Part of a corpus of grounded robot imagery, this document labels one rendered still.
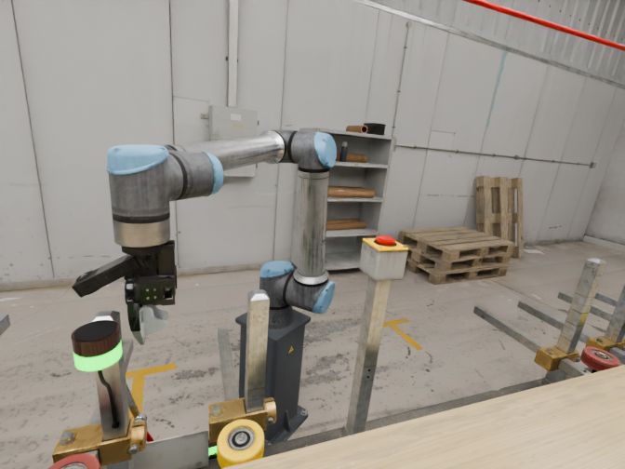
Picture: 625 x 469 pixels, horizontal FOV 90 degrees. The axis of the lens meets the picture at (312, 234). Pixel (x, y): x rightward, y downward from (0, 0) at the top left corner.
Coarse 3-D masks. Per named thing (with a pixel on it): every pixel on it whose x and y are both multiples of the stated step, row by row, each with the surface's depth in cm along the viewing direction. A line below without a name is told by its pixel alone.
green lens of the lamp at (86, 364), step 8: (120, 344) 48; (112, 352) 46; (120, 352) 48; (80, 360) 45; (88, 360) 45; (96, 360) 45; (104, 360) 46; (112, 360) 47; (80, 368) 45; (88, 368) 45; (96, 368) 45
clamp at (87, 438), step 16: (64, 432) 56; (80, 432) 57; (96, 432) 57; (128, 432) 57; (144, 432) 59; (64, 448) 54; (80, 448) 54; (96, 448) 55; (112, 448) 56; (128, 448) 57; (144, 448) 59
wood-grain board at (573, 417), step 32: (576, 384) 76; (608, 384) 77; (448, 416) 64; (480, 416) 64; (512, 416) 65; (544, 416) 66; (576, 416) 67; (608, 416) 67; (320, 448) 54; (352, 448) 55; (384, 448) 56; (416, 448) 56; (448, 448) 57; (480, 448) 57; (512, 448) 58; (544, 448) 58; (576, 448) 59; (608, 448) 60
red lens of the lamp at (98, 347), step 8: (112, 320) 50; (72, 336) 45; (112, 336) 46; (120, 336) 48; (80, 344) 44; (88, 344) 44; (96, 344) 44; (104, 344) 45; (112, 344) 46; (80, 352) 44; (88, 352) 44; (96, 352) 45; (104, 352) 45
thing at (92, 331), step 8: (104, 320) 49; (80, 328) 47; (88, 328) 47; (96, 328) 47; (104, 328) 47; (112, 328) 47; (80, 336) 45; (88, 336) 45; (96, 336) 45; (104, 336) 45; (104, 384) 50; (112, 392) 52; (112, 400) 53; (112, 408) 53
